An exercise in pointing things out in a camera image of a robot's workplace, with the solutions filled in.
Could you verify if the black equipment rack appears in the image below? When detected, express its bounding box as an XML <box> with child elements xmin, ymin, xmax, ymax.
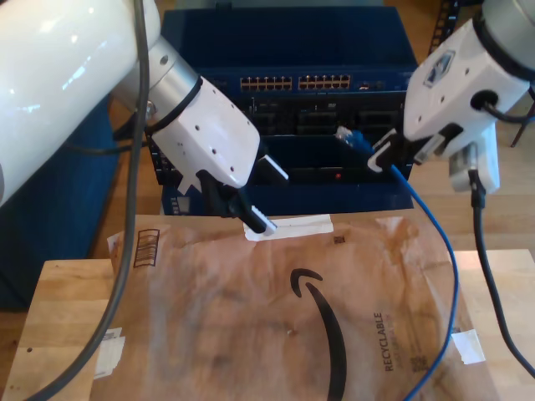
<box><xmin>148</xmin><ymin>0</ymin><xmax>460</xmax><ymax>187</ymax></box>

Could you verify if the grey camera cable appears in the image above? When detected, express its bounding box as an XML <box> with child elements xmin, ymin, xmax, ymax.
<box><xmin>23</xmin><ymin>0</ymin><xmax>151</xmax><ymax>401</ymax></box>

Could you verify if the blue network cable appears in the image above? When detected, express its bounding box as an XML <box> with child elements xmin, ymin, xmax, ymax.
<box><xmin>335</xmin><ymin>124</ymin><xmax>461</xmax><ymax>401</ymax></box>

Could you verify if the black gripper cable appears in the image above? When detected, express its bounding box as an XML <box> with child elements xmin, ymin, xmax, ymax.
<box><xmin>64</xmin><ymin>104</ymin><xmax>158</xmax><ymax>158</ymax></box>
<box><xmin>470</xmin><ymin>89</ymin><xmax>535</xmax><ymax>124</ymax></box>

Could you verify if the black camera cable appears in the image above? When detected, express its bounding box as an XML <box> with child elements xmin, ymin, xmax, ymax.
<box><xmin>466</xmin><ymin>166</ymin><xmax>535</xmax><ymax>377</ymax></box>

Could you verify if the brown paper mailer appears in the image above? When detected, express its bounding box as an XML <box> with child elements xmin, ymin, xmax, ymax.
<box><xmin>89</xmin><ymin>213</ymin><xmax>501</xmax><ymax>401</ymax></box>

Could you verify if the blue flat device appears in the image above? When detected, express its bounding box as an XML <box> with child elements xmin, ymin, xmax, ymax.
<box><xmin>160</xmin><ymin>181</ymin><xmax>415</xmax><ymax>217</ymax></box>

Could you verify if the blue sofa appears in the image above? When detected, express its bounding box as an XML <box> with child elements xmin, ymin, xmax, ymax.
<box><xmin>0</xmin><ymin>91</ymin><xmax>122</xmax><ymax>312</ymax></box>

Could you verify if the black rack server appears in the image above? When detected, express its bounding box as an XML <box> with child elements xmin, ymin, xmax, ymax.
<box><xmin>227</xmin><ymin>94</ymin><xmax>409</xmax><ymax>138</ymax></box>

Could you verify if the blue network switch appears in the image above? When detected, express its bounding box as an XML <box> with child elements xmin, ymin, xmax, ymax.
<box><xmin>160</xmin><ymin>7</ymin><xmax>420</xmax><ymax>99</ymax></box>

